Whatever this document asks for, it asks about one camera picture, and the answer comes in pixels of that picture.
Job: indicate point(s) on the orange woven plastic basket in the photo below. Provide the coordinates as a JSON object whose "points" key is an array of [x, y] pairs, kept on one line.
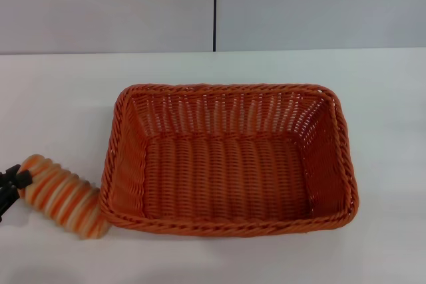
{"points": [[229, 171]]}

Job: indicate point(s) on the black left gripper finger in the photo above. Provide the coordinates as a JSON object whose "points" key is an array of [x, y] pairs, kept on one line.
{"points": [[21, 179], [10, 171]]}

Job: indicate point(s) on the orange white striped toy bread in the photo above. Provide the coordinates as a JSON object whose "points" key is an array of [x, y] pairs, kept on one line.
{"points": [[66, 197]]}

